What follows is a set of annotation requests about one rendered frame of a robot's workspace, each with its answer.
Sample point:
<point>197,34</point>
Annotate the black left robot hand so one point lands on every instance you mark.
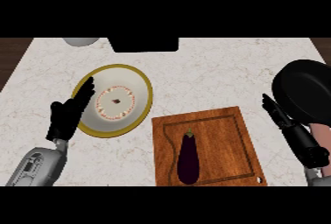
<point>67,116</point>

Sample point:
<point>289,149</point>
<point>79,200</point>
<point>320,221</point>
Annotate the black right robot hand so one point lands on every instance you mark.
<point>298,135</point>

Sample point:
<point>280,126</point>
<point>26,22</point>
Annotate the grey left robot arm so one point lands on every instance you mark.
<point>41,166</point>

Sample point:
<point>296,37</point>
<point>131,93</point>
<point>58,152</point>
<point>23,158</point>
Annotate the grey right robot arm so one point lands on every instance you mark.
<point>318,177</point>

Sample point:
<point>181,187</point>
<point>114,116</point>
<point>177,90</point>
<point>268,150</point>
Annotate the brown wooden cutting board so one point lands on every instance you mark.
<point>215,140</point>

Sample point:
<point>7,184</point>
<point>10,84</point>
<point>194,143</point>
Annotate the dark purple eggplant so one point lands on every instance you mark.
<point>188,160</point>

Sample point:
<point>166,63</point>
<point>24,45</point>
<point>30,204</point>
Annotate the white plate with yellow rim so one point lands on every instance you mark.
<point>120,99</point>

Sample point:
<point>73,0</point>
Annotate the pale grey round object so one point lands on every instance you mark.
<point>80,41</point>

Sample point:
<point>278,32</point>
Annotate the black appliance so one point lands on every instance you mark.
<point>144,44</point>

